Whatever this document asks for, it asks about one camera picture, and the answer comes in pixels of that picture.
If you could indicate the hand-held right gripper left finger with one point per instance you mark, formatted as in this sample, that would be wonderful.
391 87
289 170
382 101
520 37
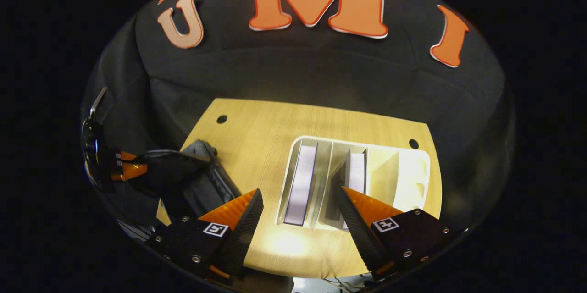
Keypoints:
245 233

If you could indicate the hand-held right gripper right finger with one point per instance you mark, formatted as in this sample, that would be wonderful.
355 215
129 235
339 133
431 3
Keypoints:
360 233

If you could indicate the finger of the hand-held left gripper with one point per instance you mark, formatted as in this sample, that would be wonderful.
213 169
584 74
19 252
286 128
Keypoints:
127 156
130 171

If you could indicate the white portrait cover book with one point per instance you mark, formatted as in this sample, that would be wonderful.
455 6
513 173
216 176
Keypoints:
357 174

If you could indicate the grey schoolbag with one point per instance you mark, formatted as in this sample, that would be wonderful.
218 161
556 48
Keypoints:
206 183

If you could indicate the blue cover book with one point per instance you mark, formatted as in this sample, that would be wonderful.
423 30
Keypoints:
300 187

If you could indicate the white bookshelf rack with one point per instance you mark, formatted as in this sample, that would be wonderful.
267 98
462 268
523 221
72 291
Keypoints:
412 178

